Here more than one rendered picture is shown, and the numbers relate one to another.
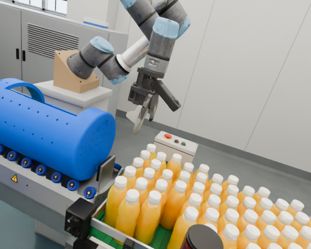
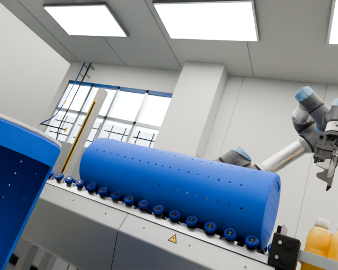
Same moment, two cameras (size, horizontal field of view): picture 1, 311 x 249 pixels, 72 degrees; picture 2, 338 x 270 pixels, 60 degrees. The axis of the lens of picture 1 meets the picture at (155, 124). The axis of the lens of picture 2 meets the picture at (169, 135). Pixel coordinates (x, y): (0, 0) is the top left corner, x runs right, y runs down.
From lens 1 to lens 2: 0.84 m
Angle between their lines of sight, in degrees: 43
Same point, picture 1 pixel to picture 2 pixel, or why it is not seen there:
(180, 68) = not seen: hidden behind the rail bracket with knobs
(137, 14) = (312, 103)
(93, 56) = (234, 160)
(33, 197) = (197, 259)
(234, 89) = not seen: outside the picture
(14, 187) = (170, 249)
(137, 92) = (324, 148)
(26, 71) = not seen: hidden behind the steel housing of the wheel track
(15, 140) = (196, 187)
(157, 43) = not seen: outside the picture
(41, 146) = (228, 189)
